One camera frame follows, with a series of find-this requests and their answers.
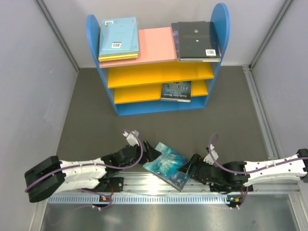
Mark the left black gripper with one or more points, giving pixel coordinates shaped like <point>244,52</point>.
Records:
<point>150,155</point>

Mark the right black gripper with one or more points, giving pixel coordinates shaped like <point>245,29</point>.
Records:
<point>197,160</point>

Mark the perforated grey cable duct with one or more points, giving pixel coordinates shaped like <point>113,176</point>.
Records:
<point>127,199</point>

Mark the yellow book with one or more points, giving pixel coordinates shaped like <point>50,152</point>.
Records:
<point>118,57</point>

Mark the blue pink yellow shelf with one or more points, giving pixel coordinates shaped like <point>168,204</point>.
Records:
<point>134,86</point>

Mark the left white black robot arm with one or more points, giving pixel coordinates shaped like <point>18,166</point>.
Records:
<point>53,175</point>

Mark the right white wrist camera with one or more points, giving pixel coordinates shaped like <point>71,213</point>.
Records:
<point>212,155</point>

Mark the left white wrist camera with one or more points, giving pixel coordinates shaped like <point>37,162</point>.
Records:
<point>131,137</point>

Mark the dark Wuthering Heights book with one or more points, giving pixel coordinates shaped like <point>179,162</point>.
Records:
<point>176,91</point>

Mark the light blue book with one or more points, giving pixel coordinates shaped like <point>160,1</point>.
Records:
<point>119,36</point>

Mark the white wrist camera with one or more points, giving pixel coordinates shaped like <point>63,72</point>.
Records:
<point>212,155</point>
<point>131,137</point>

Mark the teal blue cover book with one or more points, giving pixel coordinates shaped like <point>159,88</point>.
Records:
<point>166,167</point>

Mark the purple Robinson Crusoe book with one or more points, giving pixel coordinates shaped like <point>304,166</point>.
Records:
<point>174,27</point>

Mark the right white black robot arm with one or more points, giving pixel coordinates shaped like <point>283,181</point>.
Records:
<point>241,175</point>

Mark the black glossy book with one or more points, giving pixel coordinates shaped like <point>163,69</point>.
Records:
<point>198,42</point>

